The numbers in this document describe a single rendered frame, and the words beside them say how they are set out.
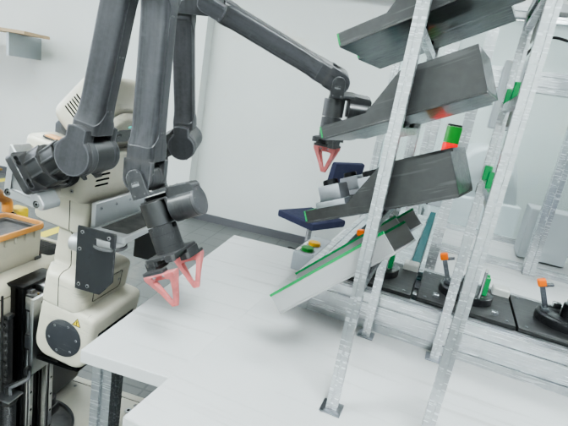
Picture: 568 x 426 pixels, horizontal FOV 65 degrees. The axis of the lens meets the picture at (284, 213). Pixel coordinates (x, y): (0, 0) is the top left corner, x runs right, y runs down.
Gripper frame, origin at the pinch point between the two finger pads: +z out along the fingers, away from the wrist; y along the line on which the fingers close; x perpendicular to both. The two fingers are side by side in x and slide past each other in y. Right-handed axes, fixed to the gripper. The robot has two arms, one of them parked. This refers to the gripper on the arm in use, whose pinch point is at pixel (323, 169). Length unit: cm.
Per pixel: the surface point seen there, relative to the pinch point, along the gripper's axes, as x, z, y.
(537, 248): -73, 28, 82
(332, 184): -13.6, -3.6, -39.2
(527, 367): -60, 34, -12
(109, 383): 21, 43, -59
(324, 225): 55, 80, 220
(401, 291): -28.6, 26.7, -6.8
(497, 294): -53, 27, 12
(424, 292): -34.4, 26.8, -2.3
